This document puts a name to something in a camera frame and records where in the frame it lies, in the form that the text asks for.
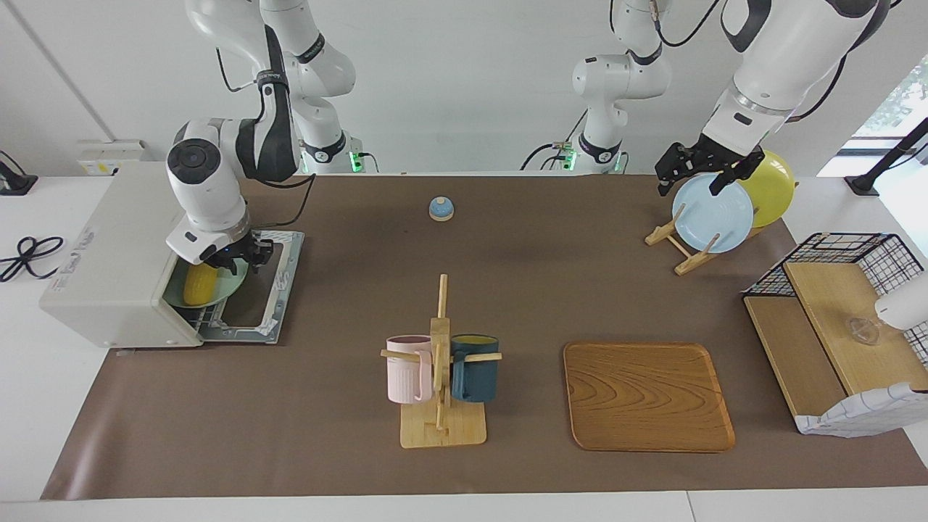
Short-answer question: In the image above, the wooden mug tree rack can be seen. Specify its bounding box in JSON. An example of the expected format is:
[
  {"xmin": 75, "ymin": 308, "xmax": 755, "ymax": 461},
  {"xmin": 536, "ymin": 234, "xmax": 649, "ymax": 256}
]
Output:
[{"xmin": 380, "ymin": 273, "xmax": 503, "ymax": 449}]

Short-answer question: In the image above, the window with green trees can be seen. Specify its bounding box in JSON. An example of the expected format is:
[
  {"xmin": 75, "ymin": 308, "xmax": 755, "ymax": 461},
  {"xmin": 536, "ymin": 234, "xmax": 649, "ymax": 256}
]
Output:
[{"xmin": 852, "ymin": 54, "xmax": 928, "ymax": 138}]

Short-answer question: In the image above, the pale green plate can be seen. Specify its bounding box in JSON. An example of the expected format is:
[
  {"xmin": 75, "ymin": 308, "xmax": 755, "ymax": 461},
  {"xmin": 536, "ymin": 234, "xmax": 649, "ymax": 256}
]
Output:
[{"xmin": 162, "ymin": 257, "xmax": 249, "ymax": 310}]

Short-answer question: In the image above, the white checked cloth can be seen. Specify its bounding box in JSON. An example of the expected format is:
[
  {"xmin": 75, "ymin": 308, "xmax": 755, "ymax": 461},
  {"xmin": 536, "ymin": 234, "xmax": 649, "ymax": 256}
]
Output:
[{"xmin": 794, "ymin": 382, "xmax": 928, "ymax": 437}]

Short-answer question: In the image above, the two-level wooden shelf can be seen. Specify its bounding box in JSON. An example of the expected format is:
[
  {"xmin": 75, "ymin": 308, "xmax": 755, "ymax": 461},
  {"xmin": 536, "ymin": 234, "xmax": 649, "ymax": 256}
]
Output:
[{"xmin": 745, "ymin": 261, "xmax": 928, "ymax": 436}]

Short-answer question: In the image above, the black pole stand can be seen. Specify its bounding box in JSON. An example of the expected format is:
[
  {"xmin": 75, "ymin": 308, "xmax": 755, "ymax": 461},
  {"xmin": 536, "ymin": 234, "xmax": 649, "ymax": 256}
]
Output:
[{"xmin": 845, "ymin": 116, "xmax": 928, "ymax": 196}]

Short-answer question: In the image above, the black table clamp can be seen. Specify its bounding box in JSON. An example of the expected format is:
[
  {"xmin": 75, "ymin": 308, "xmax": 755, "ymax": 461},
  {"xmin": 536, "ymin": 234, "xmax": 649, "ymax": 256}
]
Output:
[{"xmin": 0, "ymin": 150, "xmax": 38, "ymax": 196}]

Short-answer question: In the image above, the white power box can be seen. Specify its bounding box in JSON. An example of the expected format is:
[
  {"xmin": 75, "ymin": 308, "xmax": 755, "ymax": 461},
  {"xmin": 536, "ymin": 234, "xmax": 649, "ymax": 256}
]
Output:
[{"xmin": 76, "ymin": 139, "xmax": 151, "ymax": 177}]

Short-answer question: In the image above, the coiled black cable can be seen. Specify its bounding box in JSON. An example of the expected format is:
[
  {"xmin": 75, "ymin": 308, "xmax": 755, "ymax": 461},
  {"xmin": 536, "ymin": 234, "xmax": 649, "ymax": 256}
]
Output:
[{"xmin": 0, "ymin": 236, "xmax": 65, "ymax": 283}]

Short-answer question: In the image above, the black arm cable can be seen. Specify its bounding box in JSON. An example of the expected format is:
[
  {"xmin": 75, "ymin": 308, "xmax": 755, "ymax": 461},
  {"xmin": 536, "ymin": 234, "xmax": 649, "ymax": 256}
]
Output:
[
  {"xmin": 609, "ymin": 0, "xmax": 849, "ymax": 124},
  {"xmin": 215, "ymin": 25, "xmax": 317, "ymax": 230}
]

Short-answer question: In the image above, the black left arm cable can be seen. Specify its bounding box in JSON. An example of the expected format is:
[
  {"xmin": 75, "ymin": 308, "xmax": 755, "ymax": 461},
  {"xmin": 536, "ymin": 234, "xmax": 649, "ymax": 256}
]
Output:
[{"xmin": 609, "ymin": 0, "xmax": 849, "ymax": 124}]

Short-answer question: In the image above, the beige toaster oven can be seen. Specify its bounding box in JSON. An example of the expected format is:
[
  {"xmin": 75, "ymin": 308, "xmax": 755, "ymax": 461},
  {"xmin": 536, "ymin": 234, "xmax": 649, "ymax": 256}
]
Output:
[{"xmin": 40, "ymin": 161, "xmax": 305, "ymax": 349}]

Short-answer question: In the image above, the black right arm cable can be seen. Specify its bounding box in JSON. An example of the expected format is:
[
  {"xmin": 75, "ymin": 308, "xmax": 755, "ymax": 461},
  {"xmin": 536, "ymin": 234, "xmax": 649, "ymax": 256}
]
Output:
[{"xmin": 215, "ymin": 25, "xmax": 317, "ymax": 230}]

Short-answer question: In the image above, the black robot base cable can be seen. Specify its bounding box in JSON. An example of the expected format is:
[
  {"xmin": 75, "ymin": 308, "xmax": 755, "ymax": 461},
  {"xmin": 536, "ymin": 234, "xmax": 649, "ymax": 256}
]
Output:
[{"xmin": 519, "ymin": 109, "xmax": 588, "ymax": 173}]

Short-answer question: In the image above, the rectangular wooden tray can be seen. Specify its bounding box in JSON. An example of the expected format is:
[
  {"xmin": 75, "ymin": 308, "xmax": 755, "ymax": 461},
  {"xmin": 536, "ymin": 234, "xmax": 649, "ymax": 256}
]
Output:
[{"xmin": 563, "ymin": 341, "xmax": 737, "ymax": 454}]

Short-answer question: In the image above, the metal oven wire rack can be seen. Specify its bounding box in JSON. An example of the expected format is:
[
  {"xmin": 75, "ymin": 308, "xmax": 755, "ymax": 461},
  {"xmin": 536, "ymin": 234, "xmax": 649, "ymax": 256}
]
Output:
[{"xmin": 190, "ymin": 301, "xmax": 229, "ymax": 340}]

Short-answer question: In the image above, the light blue plate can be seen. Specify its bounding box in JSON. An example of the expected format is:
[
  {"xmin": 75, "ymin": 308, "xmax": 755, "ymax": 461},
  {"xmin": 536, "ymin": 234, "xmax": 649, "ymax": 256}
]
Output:
[{"xmin": 671, "ymin": 173, "xmax": 755, "ymax": 254}]

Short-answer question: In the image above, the yellow corn cob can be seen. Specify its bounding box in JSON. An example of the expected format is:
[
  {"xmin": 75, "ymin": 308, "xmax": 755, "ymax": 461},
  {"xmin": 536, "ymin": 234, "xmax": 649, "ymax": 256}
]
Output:
[{"xmin": 183, "ymin": 262, "xmax": 219, "ymax": 307}]

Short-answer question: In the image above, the wooden plate rack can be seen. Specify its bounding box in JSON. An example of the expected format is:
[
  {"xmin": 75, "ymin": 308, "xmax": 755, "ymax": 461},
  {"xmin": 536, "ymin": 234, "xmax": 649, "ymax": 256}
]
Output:
[{"xmin": 645, "ymin": 183, "xmax": 798, "ymax": 276}]

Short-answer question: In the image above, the dark teal mug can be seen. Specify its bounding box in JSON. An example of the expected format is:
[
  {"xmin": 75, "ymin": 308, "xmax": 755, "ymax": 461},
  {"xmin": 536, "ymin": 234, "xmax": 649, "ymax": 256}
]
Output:
[{"xmin": 449, "ymin": 333, "xmax": 501, "ymax": 404}]

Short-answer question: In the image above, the oven glass door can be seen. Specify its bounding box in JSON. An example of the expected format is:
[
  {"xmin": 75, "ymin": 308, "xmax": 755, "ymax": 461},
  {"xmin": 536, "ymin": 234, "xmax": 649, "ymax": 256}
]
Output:
[{"xmin": 199, "ymin": 230, "xmax": 305, "ymax": 344}]

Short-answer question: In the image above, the black wire basket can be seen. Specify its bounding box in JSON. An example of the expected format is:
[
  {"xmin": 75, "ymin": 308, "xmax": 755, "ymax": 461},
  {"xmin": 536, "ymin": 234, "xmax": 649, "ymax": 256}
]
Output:
[{"xmin": 743, "ymin": 232, "xmax": 928, "ymax": 363}]

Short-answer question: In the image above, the white rounded object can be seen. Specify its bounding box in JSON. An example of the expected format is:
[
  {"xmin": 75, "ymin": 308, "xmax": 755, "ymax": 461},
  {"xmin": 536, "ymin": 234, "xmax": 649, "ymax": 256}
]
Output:
[{"xmin": 874, "ymin": 273, "xmax": 928, "ymax": 331}]

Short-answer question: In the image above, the pink ribbed mug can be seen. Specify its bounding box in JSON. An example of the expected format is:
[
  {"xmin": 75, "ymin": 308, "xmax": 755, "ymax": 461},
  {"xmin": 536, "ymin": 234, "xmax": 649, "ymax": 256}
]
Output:
[{"xmin": 386, "ymin": 334, "xmax": 436, "ymax": 405}]

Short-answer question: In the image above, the yellow plate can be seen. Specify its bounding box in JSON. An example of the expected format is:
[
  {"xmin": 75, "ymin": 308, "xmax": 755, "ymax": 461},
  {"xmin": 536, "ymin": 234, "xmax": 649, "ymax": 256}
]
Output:
[{"xmin": 738, "ymin": 150, "xmax": 796, "ymax": 229}]

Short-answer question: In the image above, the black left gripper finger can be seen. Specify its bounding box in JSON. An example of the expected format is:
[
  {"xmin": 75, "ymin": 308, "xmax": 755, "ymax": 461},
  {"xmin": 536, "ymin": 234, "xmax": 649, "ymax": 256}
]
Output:
[
  {"xmin": 656, "ymin": 144, "xmax": 700, "ymax": 196},
  {"xmin": 710, "ymin": 156, "xmax": 766, "ymax": 196}
]

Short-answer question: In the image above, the brown paper table mat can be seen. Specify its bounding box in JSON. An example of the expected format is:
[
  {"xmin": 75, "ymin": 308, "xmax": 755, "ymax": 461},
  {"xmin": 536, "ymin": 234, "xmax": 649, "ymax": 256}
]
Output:
[{"xmin": 40, "ymin": 174, "xmax": 928, "ymax": 501}]

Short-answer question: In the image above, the small clear glass cup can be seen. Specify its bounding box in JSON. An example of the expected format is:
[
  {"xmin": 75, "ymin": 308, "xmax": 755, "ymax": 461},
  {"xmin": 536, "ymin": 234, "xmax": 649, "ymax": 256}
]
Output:
[{"xmin": 847, "ymin": 315, "xmax": 882, "ymax": 347}]

